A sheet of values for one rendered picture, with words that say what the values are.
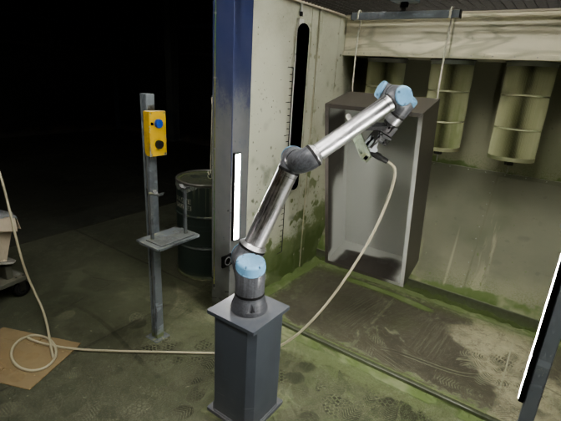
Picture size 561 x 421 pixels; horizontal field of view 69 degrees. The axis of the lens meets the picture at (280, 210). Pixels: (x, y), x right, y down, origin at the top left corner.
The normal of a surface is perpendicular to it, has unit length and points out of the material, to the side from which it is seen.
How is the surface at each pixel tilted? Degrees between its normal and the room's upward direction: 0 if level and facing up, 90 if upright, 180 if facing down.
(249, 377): 90
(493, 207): 57
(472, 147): 90
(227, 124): 90
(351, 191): 102
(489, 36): 90
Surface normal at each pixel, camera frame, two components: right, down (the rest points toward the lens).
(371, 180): -0.54, 0.43
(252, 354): 0.17, 0.33
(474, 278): -0.45, -0.33
